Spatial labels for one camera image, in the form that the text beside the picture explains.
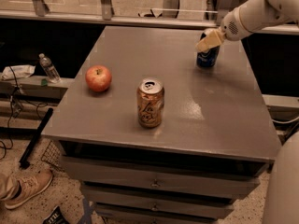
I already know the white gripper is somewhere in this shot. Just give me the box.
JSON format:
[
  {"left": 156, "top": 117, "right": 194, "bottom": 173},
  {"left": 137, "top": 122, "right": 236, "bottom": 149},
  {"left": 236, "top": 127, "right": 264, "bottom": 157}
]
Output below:
[{"left": 196, "top": 7, "right": 251, "bottom": 52}]

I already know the blue pepsi can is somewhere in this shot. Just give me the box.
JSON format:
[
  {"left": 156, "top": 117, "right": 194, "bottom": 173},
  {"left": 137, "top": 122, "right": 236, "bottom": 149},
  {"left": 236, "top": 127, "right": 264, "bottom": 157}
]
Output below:
[{"left": 196, "top": 32, "right": 220, "bottom": 68}]

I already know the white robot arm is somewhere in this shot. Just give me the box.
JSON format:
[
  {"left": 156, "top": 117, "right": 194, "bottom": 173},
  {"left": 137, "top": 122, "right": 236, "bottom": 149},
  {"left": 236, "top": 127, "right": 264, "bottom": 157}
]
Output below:
[{"left": 196, "top": 0, "right": 299, "bottom": 224}]

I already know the orange soda can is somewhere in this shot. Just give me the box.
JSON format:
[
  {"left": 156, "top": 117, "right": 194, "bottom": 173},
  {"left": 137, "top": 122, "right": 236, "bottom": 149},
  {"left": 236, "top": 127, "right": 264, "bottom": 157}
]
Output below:
[{"left": 136, "top": 77, "right": 164, "bottom": 128}]

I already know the grey drawer cabinet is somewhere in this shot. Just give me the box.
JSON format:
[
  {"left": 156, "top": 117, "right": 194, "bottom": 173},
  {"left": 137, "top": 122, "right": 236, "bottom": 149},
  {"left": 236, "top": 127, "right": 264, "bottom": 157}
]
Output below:
[{"left": 44, "top": 26, "right": 280, "bottom": 224}]

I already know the red apple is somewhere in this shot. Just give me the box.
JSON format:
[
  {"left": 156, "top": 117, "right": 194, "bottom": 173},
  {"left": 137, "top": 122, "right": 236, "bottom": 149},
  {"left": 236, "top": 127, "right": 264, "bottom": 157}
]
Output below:
[{"left": 85, "top": 65, "right": 112, "bottom": 92}]

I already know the clear plastic water bottle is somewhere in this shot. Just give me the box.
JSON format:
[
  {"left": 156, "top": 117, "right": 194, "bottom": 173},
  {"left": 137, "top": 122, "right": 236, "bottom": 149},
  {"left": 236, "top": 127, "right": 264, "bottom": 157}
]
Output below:
[{"left": 39, "top": 53, "right": 61, "bottom": 83}]

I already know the white crumpled cloth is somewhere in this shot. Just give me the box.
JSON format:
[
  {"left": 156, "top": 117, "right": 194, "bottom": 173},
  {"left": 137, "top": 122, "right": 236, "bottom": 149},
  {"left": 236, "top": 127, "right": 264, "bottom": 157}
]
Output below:
[{"left": 1, "top": 64, "right": 36, "bottom": 80}]

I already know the black rod tool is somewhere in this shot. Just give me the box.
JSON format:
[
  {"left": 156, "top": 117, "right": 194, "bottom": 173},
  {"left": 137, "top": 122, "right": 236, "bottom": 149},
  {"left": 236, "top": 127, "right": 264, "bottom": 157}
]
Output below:
[{"left": 19, "top": 108, "right": 53, "bottom": 169}]

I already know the black snack bag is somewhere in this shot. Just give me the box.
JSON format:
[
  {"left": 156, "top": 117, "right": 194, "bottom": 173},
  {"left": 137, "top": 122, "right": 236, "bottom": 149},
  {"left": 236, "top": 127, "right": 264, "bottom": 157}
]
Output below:
[{"left": 42, "top": 206, "right": 69, "bottom": 224}]

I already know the tan sneaker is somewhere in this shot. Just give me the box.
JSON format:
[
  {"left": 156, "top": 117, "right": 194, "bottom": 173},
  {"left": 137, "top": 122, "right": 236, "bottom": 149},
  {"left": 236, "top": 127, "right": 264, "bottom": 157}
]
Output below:
[{"left": 5, "top": 169, "right": 53, "bottom": 210}]

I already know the wire mesh basket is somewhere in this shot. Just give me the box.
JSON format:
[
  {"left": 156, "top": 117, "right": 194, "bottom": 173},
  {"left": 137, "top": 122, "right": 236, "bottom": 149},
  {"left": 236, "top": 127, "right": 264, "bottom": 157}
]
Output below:
[{"left": 41, "top": 141, "right": 64, "bottom": 172}]

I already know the black floor cable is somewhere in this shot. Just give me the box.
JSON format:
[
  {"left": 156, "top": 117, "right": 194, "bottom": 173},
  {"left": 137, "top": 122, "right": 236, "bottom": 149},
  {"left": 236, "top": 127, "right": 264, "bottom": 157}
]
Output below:
[{"left": 0, "top": 65, "right": 48, "bottom": 161}]

